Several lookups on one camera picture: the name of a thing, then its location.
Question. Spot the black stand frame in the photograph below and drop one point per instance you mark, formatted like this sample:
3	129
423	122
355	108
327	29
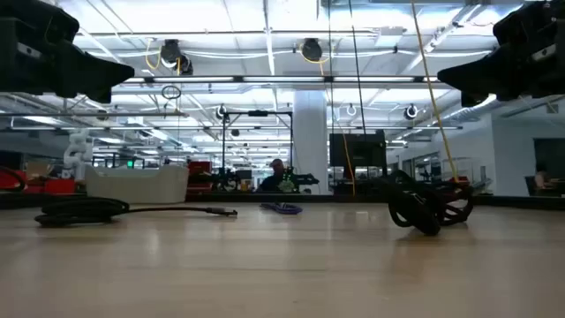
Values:
223	146

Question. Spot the grey horizontal bar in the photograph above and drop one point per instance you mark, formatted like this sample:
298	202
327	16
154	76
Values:
88	114

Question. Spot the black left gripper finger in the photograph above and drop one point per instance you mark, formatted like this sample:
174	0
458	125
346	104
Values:
95	75

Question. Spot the red cabinet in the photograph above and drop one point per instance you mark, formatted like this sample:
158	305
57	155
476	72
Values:
199	170

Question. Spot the red tray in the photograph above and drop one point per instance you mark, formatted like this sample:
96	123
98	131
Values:
461	179

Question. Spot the black aluminium table frame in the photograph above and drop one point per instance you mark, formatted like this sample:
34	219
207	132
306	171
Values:
344	199

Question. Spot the white plastic bin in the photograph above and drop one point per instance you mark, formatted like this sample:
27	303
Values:
137	185

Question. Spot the red storage bin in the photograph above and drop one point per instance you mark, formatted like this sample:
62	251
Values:
6	180
55	186

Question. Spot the white column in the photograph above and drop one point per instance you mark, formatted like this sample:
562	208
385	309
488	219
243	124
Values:
311	141

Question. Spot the person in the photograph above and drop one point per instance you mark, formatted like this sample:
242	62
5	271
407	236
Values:
273	179
540	179

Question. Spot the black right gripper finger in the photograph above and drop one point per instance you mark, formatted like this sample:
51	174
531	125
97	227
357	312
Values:
481	77

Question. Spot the black monitor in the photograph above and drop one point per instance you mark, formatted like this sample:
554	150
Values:
357	150

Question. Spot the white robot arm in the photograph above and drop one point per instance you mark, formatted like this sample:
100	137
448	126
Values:
77	154

